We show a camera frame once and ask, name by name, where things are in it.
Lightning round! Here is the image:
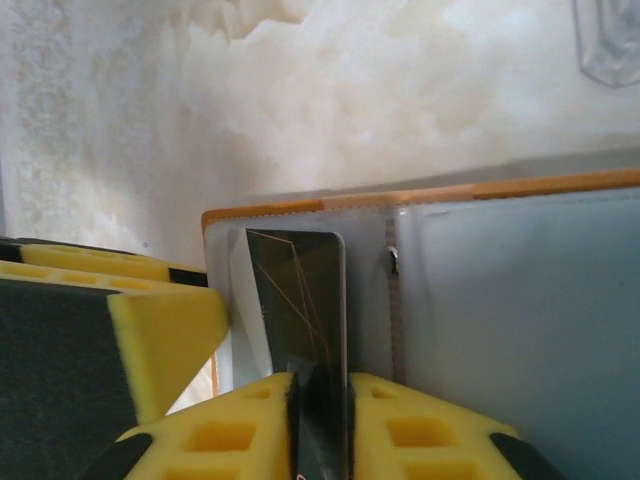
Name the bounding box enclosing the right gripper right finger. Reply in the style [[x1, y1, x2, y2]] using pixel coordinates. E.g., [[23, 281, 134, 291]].
[[348, 372, 556, 480]]

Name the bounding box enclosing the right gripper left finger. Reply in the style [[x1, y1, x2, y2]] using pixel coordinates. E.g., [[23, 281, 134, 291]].
[[87, 371, 301, 480]]

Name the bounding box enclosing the black card with gold lines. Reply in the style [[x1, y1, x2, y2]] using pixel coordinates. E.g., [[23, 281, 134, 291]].
[[244, 228, 350, 480]]

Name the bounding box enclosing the orange card holder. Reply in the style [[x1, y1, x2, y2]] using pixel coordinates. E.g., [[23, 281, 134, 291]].
[[201, 168, 640, 480]]

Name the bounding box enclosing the clear acrylic card stand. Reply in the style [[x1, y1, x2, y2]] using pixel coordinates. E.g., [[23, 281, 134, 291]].
[[572, 0, 640, 90]]

